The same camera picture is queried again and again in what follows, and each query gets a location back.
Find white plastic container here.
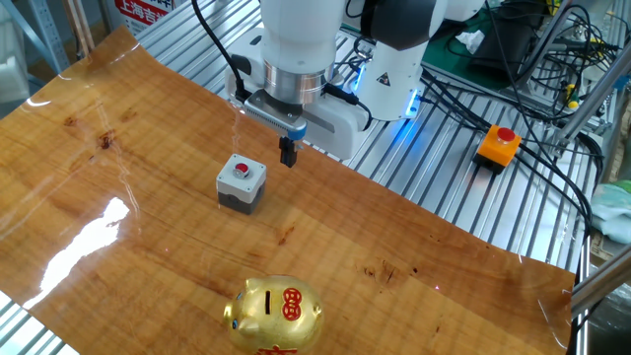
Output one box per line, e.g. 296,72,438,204
0,53,31,105

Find blue-grey metal shelf frame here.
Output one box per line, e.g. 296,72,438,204
0,0,70,75

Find yellow green screwdriver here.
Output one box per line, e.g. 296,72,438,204
563,82,581,110

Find black device case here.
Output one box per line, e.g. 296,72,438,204
467,0,539,83

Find aluminium profile post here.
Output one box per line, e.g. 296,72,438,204
570,251,631,317
554,48,631,149
515,0,576,93

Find silver wrist module blue end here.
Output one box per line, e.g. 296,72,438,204
243,90,309,143

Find brown wooden rod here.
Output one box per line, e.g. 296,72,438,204
62,0,90,59
76,0,96,53

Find teal cloth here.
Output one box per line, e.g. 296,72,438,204
590,179,631,246

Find black looping wrist cable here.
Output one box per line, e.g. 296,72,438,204
190,0,250,104

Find crumpled white tissue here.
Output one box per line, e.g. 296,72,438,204
454,29,487,55

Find green table mat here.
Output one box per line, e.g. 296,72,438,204
421,0,548,93

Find black emergency stop cable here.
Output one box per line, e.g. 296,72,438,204
515,140,596,355

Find orange emergency stop box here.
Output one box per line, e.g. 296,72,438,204
472,124,523,175

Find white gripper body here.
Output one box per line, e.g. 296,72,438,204
224,27,370,162

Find red and white sign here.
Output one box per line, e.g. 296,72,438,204
113,0,175,36

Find black gripper cable with plug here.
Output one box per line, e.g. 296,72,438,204
322,83,374,132

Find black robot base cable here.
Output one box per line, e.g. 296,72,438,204
418,66,494,134

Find gold piggy bank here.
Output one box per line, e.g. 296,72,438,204
222,274,325,355

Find wood grain vinyl mat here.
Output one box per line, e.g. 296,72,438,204
0,25,577,355

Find grey red push button box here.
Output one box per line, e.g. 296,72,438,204
215,153,268,216

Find clear plastic bag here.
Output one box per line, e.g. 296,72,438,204
589,283,631,355

